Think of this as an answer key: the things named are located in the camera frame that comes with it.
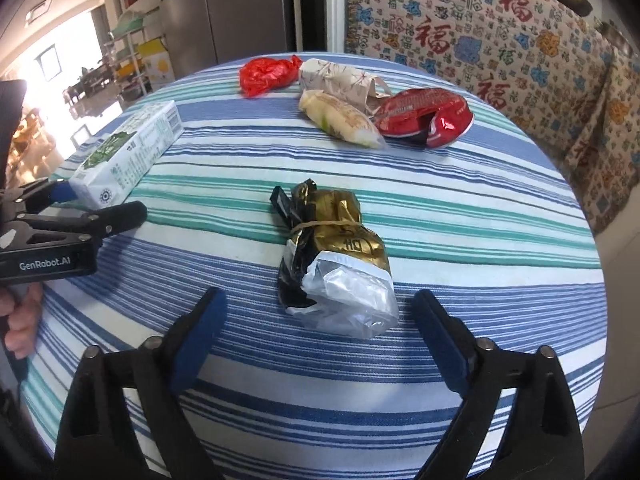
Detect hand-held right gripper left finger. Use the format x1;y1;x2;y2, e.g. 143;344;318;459
54;287;228;480

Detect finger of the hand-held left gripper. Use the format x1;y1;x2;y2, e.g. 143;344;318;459
20;180;76;213
20;201;148;242

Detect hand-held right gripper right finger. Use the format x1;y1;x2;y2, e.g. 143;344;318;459
412;289;586;480

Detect green white milk carton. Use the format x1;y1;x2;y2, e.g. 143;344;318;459
67;100;185;208

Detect gold black foil bag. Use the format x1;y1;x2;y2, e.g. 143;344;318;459
270;178;400;339

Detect person's left hand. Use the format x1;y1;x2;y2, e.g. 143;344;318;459
0;284;45;361

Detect blue green striped tablecloth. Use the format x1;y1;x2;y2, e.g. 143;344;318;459
20;52;608;480

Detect yellow cardboard box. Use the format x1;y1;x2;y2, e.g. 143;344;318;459
137;37;176;91

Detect white shelf rack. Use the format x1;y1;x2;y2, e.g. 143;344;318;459
107;0;166;96

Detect red plastic bag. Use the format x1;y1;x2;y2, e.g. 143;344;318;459
239;55;304;98

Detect red snack bag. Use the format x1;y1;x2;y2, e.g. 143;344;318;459
372;87;475;150

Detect stainless steel refrigerator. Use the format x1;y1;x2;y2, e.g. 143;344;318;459
152;0;296;68

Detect cream translucent food bag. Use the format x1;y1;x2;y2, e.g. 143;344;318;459
298;89;388;150

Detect small printed blanket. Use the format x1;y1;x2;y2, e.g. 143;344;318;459
565;50;640;233

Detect floral patterned paper box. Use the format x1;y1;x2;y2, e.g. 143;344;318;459
299;58;393;116

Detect large printed blanket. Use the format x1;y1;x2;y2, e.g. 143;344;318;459
344;0;616;161

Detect metal cooking pot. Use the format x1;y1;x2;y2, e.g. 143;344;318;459
595;17;636;56

